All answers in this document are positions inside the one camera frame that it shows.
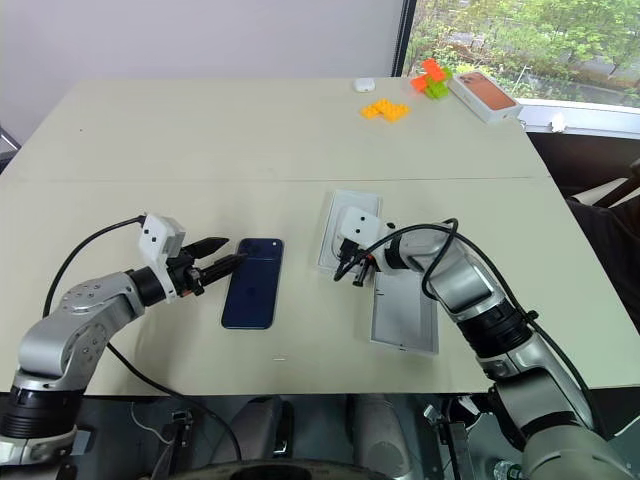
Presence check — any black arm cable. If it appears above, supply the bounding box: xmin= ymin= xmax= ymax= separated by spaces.
xmin=332 ymin=217 xmax=599 ymax=431
xmin=42 ymin=215 xmax=244 ymax=464

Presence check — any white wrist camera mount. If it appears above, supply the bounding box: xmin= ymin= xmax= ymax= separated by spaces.
xmin=340 ymin=205 xmax=396 ymax=252
xmin=137 ymin=213 xmax=188 ymax=304

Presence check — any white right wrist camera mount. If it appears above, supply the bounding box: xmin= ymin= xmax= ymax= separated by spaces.
xmin=340 ymin=205 xmax=396 ymax=252

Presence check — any light grey rounded shape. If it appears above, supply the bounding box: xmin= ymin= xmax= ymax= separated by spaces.
xmin=346 ymin=394 xmax=414 ymax=477

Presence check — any white window sill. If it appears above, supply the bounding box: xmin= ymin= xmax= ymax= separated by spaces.
xmin=516 ymin=96 xmax=640 ymax=136

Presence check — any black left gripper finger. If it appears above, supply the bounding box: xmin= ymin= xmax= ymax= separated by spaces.
xmin=185 ymin=237 xmax=233 ymax=260
xmin=198 ymin=252 xmax=249 ymax=289

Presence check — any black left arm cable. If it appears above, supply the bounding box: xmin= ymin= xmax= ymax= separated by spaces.
xmin=42 ymin=215 xmax=244 ymax=464

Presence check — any yellow toy brick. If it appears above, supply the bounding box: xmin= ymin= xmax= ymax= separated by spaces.
xmin=379 ymin=102 xmax=413 ymax=123
xmin=359 ymin=98 xmax=397 ymax=121

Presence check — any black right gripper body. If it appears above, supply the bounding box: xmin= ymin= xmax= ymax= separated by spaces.
xmin=343 ymin=240 xmax=387 ymax=270

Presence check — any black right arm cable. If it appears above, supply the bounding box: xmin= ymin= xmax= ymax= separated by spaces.
xmin=332 ymin=217 xmax=599 ymax=431

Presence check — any dark metal frame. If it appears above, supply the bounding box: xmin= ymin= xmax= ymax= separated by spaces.
xmin=0 ymin=119 xmax=22 ymax=174

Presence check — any thin white wire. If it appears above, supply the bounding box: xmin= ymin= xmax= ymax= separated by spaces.
xmin=130 ymin=401 xmax=172 ymax=444

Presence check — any dark grey rounded shape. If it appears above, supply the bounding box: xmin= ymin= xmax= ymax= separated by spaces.
xmin=233 ymin=396 xmax=297 ymax=467

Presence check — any black window frame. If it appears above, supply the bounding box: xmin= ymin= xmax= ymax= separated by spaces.
xmin=390 ymin=0 xmax=419 ymax=78

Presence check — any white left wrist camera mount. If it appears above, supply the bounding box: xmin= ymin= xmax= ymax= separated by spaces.
xmin=137 ymin=213 xmax=188 ymax=304

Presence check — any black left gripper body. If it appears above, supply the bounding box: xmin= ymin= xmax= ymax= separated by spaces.
xmin=166 ymin=251 xmax=207 ymax=300

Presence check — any white box with orange phone print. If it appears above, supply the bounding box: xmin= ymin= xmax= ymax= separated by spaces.
xmin=447 ymin=70 xmax=525 ymax=126

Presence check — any white phone box base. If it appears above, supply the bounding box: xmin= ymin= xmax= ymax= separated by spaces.
xmin=316 ymin=189 xmax=385 ymax=276

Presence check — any dark chair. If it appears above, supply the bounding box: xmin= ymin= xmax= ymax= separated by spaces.
xmin=564 ymin=158 xmax=640 ymax=337

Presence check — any dark blue smartphone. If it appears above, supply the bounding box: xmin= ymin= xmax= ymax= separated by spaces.
xmin=220 ymin=237 xmax=285 ymax=331

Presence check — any green toy brick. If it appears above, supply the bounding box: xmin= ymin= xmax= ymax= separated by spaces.
xmin=424 ymin=69 xmax=456 ymax=102

